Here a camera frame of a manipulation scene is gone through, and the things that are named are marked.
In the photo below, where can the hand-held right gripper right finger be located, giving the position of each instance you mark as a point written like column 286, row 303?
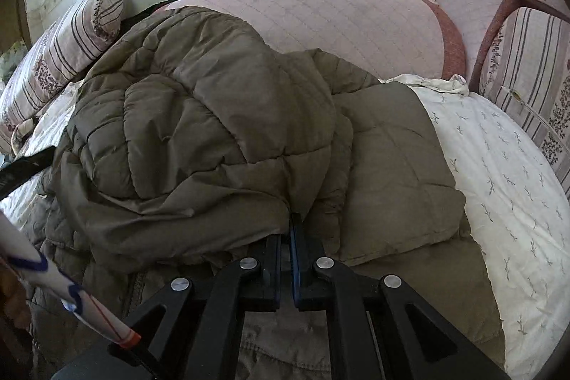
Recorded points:
column 297, row 255

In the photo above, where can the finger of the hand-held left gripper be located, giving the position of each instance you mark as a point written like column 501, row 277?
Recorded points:
column 26, row 173

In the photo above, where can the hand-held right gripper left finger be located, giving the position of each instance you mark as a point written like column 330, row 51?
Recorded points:
column 262, row 268

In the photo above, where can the olive quilted hooded jacket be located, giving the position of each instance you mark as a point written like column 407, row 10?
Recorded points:
column 200, row 117

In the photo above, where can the white rod with blue marks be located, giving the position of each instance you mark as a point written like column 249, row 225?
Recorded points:
column 53, row 275

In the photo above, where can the green floral bag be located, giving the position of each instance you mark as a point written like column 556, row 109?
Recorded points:
column 10, row 59

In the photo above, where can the striped floral pillow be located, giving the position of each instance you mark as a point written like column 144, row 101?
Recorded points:
column 58, row 50

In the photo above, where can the black cloth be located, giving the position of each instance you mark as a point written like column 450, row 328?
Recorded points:
column 151, row 8

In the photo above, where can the white floral bed sheet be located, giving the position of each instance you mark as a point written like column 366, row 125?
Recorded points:
column 498, row 184

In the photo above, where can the pink bolster cushion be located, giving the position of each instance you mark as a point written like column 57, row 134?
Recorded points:
column 334, row 19

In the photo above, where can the striped floral back cushion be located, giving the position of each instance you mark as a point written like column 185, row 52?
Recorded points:
column 534, row 68

